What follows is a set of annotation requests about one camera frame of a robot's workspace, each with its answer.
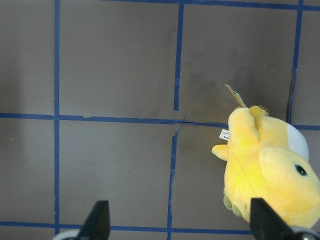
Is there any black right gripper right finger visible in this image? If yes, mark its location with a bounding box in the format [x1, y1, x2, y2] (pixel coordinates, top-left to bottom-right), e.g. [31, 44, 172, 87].
[250, 198, 294, 240]

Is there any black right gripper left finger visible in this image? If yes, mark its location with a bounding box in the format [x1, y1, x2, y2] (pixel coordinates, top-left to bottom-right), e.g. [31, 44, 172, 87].
[77, 200, 110, 240]

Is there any yellow plush toy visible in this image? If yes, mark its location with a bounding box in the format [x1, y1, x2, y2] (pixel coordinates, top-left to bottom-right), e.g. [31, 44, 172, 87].
[211, 91, 320, 228]

